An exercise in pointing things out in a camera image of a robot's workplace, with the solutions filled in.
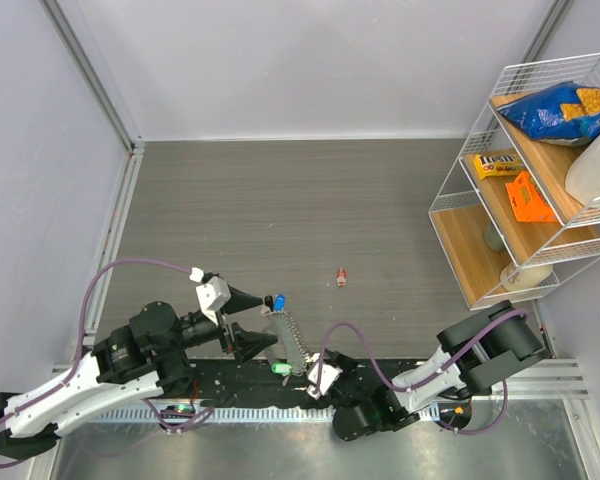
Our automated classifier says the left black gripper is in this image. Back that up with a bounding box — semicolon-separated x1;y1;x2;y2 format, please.
156;284;279;362

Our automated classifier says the keychain with keys and strap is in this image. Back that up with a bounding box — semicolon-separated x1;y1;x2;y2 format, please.
261;295;311;377

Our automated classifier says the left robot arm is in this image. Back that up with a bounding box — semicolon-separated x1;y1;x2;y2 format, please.
0;284;278;461

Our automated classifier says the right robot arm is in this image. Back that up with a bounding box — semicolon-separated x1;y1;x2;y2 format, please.
332;301;549;441

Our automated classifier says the small red key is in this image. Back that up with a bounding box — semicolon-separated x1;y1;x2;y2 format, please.
336;268;347;288

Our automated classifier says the cream lotion bottle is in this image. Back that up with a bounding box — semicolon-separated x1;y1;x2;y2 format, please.
500;262;553;292

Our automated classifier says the orange candy bag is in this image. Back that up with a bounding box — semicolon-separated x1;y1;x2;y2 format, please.
505;171;558;223

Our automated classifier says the yellow candy bag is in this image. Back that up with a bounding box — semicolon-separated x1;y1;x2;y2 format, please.
473;153;526;180

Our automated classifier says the white plastic bottle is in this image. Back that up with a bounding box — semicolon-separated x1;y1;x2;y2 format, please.
565;135;600;206

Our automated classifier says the blue chips bag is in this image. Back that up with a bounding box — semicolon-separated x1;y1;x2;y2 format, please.
497;82;600;146

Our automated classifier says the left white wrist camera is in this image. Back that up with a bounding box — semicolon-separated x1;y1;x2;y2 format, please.
189;267;231;327

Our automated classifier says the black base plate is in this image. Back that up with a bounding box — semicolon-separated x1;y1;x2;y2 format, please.
163;359;398;411

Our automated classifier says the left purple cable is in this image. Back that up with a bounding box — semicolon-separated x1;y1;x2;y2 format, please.
0;256;216;469

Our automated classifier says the purple cable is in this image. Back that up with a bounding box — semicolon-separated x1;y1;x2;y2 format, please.
0;256;216;469
320;308;531;437

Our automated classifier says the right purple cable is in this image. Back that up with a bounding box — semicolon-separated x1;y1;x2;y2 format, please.
320;308;531;437

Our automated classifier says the white slotted cable duct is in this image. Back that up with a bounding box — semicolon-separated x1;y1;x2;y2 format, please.
65;403;441;424

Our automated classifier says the white wire shelf rack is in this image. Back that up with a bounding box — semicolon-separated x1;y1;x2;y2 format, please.
429;53;600;310

